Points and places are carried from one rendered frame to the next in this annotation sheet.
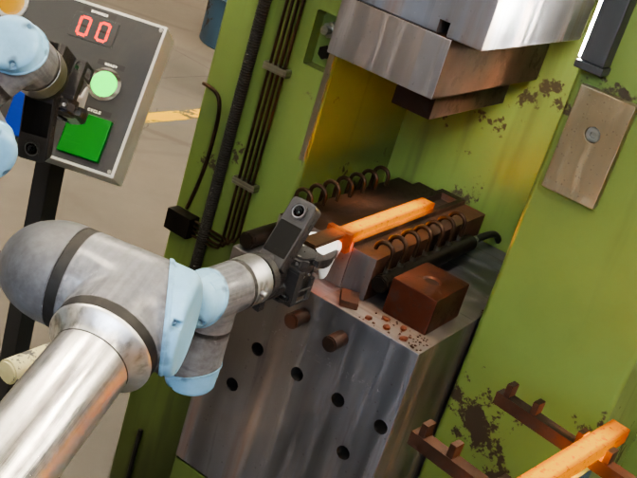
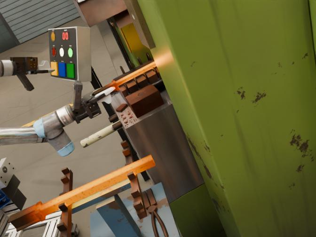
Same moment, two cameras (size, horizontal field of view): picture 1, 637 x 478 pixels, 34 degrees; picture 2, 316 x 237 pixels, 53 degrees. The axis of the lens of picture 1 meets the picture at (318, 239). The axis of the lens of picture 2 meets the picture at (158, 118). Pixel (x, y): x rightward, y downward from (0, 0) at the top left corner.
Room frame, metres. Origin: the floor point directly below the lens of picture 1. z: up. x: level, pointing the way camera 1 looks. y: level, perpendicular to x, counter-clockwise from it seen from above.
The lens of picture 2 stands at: (0.93, -1.12, 1.51)
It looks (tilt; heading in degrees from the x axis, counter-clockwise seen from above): 31 degrees down; 55
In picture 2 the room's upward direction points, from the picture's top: 24 degrees counter-clockwise
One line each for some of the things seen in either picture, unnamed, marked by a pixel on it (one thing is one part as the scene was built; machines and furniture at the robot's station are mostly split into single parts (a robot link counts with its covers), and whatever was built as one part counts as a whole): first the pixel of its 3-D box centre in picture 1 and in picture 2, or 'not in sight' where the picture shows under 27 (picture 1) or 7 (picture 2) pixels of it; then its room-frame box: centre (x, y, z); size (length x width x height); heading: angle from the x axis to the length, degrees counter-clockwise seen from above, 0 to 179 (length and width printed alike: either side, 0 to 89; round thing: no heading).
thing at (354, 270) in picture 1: (384, 228); (161, 68); (1.78, -0.11, 0.96); 0.42 x 0.20 x 0.09; 152
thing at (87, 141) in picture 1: (85, 136); (71, 70); (1.65, 0.43, 1.01); 0.07 x 0.05 x 0.07; 87
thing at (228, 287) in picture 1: (212, 295); (49, 125); (1.29, 0.12, 0.98); 0.11 x 0.08 x 0.09; 152
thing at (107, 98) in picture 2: (326, 261); (107, 97); (1.52, -0.02, 0.98); 0.09 x 0.03 x 0.06; 149
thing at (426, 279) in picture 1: (426, 297); (144, 100); (1.56, -0.20, 0.95); 0.12 x 0.09 x 0.07; 152
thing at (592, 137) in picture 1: (589, 146); (138, 20); (1.56, -0.35, 1.27); 0.09 x 0.02 x 0.17; 62
